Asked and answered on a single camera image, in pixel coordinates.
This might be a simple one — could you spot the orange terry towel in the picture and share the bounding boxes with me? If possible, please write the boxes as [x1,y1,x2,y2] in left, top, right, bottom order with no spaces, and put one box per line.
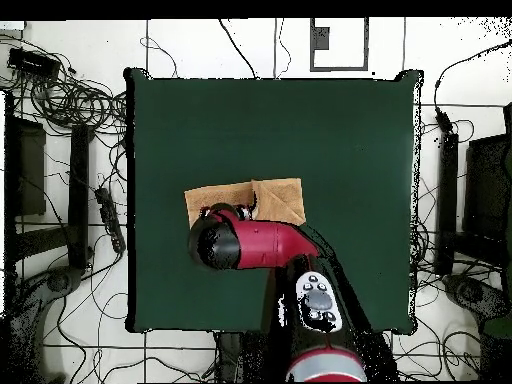
[183,177,307,229]

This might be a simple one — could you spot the dark green table cloth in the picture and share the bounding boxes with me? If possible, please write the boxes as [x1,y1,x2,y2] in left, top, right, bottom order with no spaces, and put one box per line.
[124,66,424,335]

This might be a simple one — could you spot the black power strip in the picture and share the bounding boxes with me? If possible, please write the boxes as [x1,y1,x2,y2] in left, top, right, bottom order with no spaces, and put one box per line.
[94,186,127,255]

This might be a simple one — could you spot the grey stand base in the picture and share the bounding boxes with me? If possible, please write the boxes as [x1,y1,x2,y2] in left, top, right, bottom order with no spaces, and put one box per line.
[7,265,83,383]
[441,273,511,323]

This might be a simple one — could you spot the black rectangular box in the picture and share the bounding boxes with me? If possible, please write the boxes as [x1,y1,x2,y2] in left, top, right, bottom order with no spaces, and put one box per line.
[6,47,62,80]

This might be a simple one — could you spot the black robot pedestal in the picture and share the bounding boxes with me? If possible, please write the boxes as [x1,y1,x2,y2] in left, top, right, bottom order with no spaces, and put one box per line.
[213,330,281,383]

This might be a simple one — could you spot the thin black cable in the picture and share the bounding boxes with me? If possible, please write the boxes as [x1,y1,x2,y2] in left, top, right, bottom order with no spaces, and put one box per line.
[272,17,292,80]
[217,17,260,80]

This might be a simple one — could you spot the black frame stand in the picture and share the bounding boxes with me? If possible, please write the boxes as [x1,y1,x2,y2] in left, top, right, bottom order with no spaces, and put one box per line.
[3,90,95,273]
[433,101,512,277]

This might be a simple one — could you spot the grey square frame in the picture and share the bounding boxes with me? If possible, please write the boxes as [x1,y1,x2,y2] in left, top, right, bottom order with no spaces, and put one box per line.
[309,17,370,72]

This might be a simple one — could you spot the tangled black cables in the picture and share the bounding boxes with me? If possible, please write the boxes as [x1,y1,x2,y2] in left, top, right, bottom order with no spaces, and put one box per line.
[0,35,128,135]

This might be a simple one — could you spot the black plug with cable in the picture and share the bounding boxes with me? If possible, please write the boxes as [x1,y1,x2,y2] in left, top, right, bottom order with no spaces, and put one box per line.
[433,39,512,134]

